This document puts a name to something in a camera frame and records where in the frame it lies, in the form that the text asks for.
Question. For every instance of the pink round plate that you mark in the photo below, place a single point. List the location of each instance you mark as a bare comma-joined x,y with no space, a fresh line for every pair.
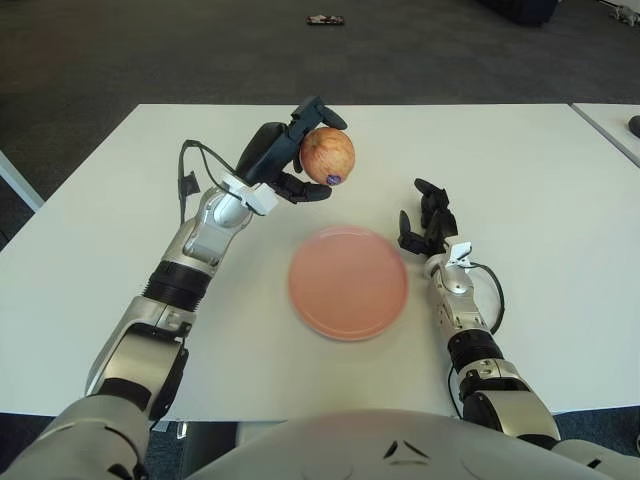
347,285

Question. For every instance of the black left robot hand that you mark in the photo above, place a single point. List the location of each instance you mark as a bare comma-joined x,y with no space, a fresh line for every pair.
265,150

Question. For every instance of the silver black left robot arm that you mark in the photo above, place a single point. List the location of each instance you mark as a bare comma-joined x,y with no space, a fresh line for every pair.
210,235

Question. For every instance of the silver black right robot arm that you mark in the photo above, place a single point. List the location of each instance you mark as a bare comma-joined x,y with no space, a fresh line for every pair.
460,290

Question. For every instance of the small grey floor object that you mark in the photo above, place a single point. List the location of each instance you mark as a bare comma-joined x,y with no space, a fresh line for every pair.
625,16

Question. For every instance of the red yellow apple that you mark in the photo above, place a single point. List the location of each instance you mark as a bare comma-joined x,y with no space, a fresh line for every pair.
330,152

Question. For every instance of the white side table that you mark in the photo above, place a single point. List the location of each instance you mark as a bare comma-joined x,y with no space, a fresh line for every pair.
610,125
20,182

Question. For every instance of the grey robot torso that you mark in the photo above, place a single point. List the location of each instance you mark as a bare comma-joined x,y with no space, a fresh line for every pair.
350,445

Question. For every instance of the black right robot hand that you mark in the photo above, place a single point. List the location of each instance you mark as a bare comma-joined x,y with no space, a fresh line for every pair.
440,225

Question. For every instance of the large black floor object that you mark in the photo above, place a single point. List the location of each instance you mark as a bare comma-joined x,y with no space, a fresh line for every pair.
525,12

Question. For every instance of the small dark floor object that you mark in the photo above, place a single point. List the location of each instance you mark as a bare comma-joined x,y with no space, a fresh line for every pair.
325,21

